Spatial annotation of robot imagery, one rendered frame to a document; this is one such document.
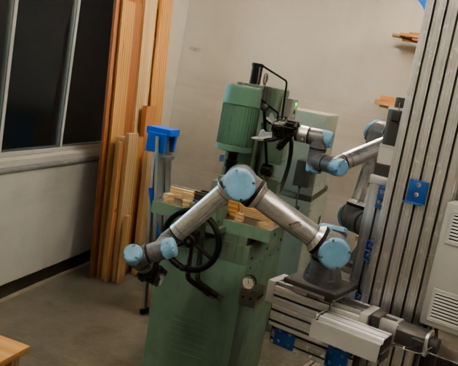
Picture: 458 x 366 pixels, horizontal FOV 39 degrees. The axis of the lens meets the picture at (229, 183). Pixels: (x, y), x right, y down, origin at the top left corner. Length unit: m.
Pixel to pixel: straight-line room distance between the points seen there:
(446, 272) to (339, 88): 3.06
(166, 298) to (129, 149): 1.55
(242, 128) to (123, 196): 1.66
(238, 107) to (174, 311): 1.01
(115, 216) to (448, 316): 2.60
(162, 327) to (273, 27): 3.05
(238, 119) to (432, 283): 1.13
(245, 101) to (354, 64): 2.46
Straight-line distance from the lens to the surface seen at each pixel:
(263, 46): 5.46
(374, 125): 3.03
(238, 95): 2.94
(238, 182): 2.26
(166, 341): 3.19
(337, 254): 2.33
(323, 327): 2.39
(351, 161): 2.75
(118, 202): 4.45
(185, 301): 3.08
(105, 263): 4.55
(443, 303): 2.50
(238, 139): 2.96
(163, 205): 3.04
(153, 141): 3.88
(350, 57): 5.31
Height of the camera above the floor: 1.54
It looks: 9 degrees down
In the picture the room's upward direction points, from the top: 10 degrees clockwise
